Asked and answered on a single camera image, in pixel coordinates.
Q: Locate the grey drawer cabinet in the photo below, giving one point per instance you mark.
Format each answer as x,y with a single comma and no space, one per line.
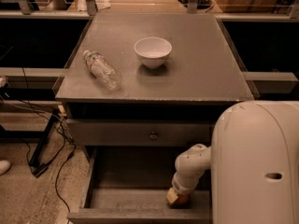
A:
199,80

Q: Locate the white bowl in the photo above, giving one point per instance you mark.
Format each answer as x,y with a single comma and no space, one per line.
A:
152,51

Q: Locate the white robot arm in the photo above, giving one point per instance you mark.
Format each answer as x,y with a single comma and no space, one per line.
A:
254,164

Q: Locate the white cloth on shelf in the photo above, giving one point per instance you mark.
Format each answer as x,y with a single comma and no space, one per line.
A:
82,5

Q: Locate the white shoe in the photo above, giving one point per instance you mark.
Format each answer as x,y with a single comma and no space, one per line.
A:
4,166

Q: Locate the open middle drawer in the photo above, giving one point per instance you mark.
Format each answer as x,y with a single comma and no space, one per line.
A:
128,185

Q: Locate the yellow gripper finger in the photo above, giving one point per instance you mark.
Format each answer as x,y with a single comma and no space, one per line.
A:
171,196

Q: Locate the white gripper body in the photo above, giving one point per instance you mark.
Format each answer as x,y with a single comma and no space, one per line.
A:
179,188

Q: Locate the clear plastic water bottle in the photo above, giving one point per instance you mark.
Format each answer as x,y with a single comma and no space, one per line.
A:
109,76

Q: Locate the closed top drawer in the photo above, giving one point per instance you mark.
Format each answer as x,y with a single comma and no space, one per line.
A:
96,132

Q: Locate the black table leg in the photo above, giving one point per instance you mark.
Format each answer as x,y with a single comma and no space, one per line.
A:
34,162

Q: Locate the orange fruit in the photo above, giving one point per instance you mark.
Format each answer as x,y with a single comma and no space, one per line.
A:
179,200

